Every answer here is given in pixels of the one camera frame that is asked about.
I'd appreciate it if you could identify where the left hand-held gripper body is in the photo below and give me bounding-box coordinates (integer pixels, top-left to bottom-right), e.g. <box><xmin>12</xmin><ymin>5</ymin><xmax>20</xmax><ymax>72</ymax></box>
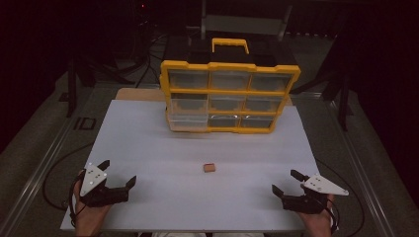
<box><xmin>79</xmin><ymin>162</ymin><xmax>129</xmax><ymax>208</ymax></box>

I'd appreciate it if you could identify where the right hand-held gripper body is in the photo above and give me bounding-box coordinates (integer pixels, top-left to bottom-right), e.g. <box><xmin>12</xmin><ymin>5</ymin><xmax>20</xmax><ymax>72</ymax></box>
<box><xmin>282</xmin><ymin>173</ymin><xmax>350</xmax><ymax>215</ymax></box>

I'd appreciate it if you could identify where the clear plastic drawer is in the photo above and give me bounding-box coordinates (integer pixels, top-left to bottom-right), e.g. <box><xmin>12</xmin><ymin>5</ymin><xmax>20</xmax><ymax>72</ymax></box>
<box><xmin>168</xmin><ymin>93</ymin><xmax>210</xmax><ymax>131</ymax></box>

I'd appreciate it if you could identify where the person's right hand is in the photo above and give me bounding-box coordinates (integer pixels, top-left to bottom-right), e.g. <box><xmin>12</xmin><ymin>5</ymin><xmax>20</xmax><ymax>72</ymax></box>
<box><xmin>296</xmin><ymin>194</ymin><xmax>336</xmax><ymax>237</ymax></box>

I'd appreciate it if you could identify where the person's left hand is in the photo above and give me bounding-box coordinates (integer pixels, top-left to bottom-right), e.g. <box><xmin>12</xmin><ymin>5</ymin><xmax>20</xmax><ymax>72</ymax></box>
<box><xmin>72</xmin><ymin>179</ymin><xmax>112</xmax><ymax>237</ymax></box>

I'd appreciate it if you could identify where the black stand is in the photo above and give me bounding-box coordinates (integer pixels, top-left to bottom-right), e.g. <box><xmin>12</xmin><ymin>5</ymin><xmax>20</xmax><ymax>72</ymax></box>
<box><xmin>290</xmin><ymin>63</ymin><xmax>355</xmax><ymax>132</ymax></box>
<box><xmin>65</xmin><ymin>53</ymin><xmax>136</xmax><ymax>119</ymax></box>

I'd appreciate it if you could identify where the yellow black drawer organizer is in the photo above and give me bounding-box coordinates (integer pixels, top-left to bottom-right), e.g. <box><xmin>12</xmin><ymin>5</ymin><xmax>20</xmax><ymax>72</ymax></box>
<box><xmin>159</xmin><ymin>37</ymin><xmax>302</xmax><ymax>135</ymax></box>

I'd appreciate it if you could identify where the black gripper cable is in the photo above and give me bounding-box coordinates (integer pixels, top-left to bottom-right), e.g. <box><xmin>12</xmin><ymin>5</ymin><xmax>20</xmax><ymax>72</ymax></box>
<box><xmin>42</xmin><ymin>141</ymin><xmax>95</xmax><ymax>212</ymax></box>
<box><xmin>315</xmin><ymin>158</ymin><xmax>366</xmax><ymax>237</ymax></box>

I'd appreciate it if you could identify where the aluminium floor rail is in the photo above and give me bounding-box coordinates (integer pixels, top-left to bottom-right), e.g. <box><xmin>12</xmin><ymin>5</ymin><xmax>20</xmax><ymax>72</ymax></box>
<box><xmin>324</xmin><ymin>95</ymin><xmax>401</xmax><ymax>237</ymax></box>
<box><xmin>0</xmin><ymin>86</ymin><xmax>100</xmax><ymax>237</ymax></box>

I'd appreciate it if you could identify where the bundle of black cables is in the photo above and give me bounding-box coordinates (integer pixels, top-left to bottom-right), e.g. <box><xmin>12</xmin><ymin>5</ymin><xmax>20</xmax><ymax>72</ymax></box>
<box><xmin>113</xmin><ymin>0</ymin><xmax>172</xmax><ymax>89</ymax></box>

